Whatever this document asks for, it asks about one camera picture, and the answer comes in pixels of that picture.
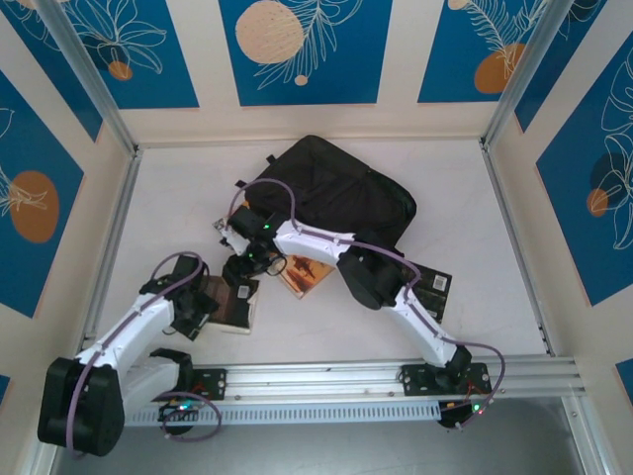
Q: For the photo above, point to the dark brown paperback book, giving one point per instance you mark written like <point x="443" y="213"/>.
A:
<point x="232" y="312"/>

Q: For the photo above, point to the orange sepia cover book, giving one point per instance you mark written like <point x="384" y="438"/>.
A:
<point x="306" y="272"/>

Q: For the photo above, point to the black fabric backpack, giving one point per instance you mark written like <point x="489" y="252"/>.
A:
<point x="346" y="188"/>

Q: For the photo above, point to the black marbled book with barcode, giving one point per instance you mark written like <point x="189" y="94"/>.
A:
<point x="430" y="297"/>

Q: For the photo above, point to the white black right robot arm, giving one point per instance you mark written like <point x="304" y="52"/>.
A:
<point x="316" y="242"/>

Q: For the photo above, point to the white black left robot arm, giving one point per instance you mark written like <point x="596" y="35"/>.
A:
<point x="128" y="326"/>

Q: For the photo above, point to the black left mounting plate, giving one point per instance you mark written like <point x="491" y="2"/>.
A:
<point x="212" y="383"/>

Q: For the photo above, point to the black mounting plate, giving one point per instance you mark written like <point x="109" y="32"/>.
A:
<point x="415" y="381"/>
<point x="212" y="383"/>

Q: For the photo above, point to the left controller circuit board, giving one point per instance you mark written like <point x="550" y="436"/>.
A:
<point x="178" y="411"/>

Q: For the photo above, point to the controller circuit board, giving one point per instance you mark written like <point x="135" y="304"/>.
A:
<point x="465" y="413"/>
<point x="178" y="411"/>

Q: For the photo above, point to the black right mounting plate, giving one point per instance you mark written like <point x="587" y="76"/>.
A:
<point x="415" y="381"/>

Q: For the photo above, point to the right controller circuit board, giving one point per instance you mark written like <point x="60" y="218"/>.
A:
<point x="465" y="413"/>

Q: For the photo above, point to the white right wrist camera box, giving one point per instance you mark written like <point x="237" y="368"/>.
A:
<point x="232" y="240"/>

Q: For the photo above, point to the aluminium table side rail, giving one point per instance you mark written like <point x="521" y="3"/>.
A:
<point x="121" y="203"/>
<point x="516" y="242"/>

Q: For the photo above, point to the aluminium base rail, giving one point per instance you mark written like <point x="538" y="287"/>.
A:
<point x="306" y="381"/>

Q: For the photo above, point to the aluminium frame post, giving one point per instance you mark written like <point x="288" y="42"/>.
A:
<point x="89" y="74"/>
<point x="524" y="69"/>

